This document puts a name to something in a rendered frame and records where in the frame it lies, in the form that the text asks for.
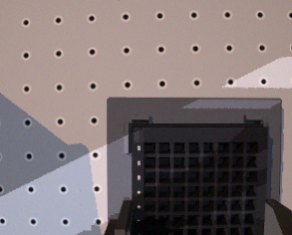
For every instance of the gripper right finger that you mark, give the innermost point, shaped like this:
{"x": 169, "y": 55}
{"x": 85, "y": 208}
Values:
{"x": 278, "y": 218}

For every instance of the black well plate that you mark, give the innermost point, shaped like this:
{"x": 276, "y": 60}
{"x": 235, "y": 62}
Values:
{"x": 161, "y": 211}

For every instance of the grey perforated base plate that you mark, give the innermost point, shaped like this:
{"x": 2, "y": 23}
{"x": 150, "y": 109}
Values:
{"x": 61, "y": 59}

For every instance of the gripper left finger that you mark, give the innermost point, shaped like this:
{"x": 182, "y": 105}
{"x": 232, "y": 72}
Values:
{"x": 125, "y": 224}

